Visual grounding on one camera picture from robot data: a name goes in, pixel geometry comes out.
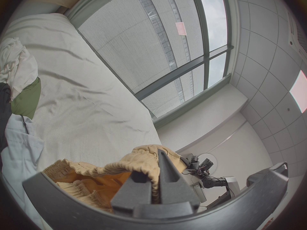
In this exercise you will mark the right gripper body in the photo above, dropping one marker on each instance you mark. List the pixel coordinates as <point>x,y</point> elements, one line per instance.
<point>193,162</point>

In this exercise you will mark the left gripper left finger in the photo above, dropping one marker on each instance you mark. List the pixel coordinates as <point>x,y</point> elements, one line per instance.
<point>134,193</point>

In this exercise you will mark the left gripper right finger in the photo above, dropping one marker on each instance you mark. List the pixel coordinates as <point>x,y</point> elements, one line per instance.
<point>172,188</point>

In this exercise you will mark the tan shorts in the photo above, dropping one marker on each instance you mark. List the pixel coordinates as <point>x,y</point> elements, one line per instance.
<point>144,152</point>

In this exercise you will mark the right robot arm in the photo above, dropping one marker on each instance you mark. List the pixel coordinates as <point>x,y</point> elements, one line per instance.
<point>213,182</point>

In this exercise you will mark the bed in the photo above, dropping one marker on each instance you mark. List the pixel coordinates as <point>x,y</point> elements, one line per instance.
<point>84,80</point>

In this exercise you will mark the pale grey garment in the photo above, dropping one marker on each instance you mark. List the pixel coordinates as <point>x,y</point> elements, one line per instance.
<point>19,147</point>

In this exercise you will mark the green garment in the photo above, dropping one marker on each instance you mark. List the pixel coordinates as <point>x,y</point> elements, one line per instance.
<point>26,99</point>

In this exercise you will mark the black garment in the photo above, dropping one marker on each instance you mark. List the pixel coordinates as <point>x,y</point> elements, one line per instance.
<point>4,109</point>

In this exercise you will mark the white garment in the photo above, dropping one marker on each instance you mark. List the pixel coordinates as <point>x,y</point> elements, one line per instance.
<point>14,56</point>

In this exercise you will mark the ceiling light panel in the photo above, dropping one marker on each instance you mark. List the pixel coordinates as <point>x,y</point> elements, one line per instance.
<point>299,92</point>

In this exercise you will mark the window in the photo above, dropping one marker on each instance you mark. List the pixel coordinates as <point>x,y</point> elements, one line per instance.
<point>144,44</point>

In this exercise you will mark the ceiling air vent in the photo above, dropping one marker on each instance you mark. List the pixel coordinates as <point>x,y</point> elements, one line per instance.
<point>298,37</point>

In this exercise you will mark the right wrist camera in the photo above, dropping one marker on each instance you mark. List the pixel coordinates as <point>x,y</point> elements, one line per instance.
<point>207,164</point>

